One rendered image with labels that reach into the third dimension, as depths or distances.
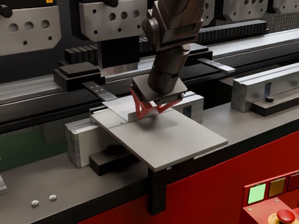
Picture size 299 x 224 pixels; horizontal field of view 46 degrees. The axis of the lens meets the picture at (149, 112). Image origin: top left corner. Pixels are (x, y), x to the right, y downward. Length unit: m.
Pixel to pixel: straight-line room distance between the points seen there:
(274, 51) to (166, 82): 0.99
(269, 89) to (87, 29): 0.69
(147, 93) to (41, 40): 0.23
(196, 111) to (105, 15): 0.40
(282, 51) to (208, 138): 1.00
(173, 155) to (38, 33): 0.34
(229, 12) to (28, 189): 0.65
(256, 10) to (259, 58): 0.54
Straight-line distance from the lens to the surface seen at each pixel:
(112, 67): 0.83
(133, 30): 0.79
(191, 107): 0.99
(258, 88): 1.18
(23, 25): 0.70
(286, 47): 1.69
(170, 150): 0.68
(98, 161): 0.83
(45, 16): 0.71
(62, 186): 0.82
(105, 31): 0.76
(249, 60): 1.52
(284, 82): 1.28
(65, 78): 1.02
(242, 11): 1.01
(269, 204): 0.95
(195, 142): 0.71
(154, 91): 0.71
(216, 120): 1.10
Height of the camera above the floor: 1.35
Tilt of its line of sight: 25 degrees down
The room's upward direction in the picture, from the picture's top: straight up
